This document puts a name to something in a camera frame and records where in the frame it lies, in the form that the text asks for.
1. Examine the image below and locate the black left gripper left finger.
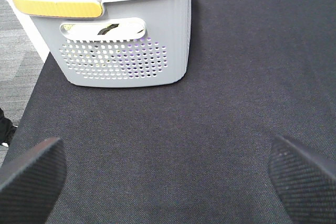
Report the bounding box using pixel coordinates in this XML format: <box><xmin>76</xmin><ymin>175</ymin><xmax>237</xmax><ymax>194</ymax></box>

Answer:
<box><xmin>1</xmin><ymin>137</ymin><xmax>67</xmax><ymax>223</ymax></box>

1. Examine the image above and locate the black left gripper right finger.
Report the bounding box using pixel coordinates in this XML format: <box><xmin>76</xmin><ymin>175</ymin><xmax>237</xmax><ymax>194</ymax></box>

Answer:
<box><xmin>268</xmin><ymin>136</ymin><xmax>335</xmax><ymax>223</ymax></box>

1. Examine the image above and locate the black table cloth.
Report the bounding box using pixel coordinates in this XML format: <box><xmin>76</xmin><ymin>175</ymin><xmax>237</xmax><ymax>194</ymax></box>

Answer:
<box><xmin>5</xmin><ymin>0</ymin><xmax>335</xmax><ymax>223</ymax></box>

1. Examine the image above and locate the grey perforated plastic basket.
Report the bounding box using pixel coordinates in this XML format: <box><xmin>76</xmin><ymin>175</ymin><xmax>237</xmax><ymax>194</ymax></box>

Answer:
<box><xmin>12</xmin><ymin>0</ymin><xmax>192</xmax><ymax>88</ymax></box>

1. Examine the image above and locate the yellow basket handle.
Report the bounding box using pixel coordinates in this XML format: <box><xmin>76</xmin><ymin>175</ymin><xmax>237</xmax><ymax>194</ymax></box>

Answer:
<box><xmin>12</xmin><ymin>0</ymin><xmax>103</xmax><ymax>18</ymax></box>

